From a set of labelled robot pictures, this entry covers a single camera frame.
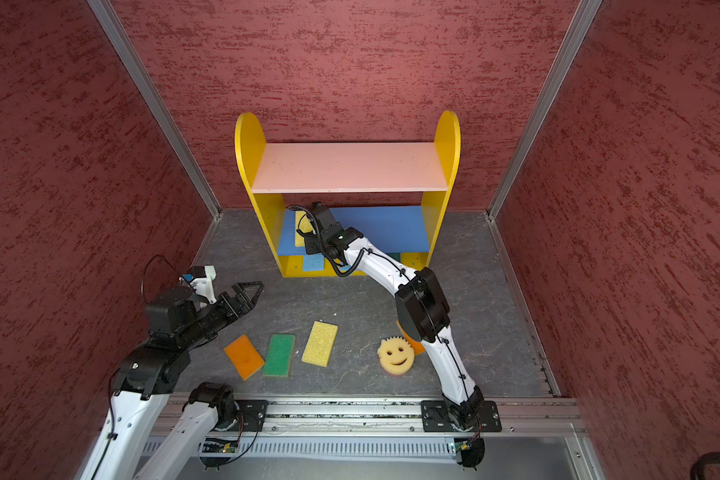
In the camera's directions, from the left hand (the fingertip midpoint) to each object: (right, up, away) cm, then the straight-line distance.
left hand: (255, 298), depth 71 cm
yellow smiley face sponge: (+35, -18, +11) cm, 41 cm away
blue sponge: (+8, +6, +33) cm, 34 cm away
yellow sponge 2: (+13, -17, +15) cm, 26 cm away
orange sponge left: (-8, -19, +13) cm, 24 cm away
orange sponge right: (+42, -17, +13) cm, 47 cm away
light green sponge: (+2, -19, +13) cm, 23 cm away
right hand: (+9, +13, +21) cm, 26 cm away
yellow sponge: (+7, +18, +22) cm, 29 cm away
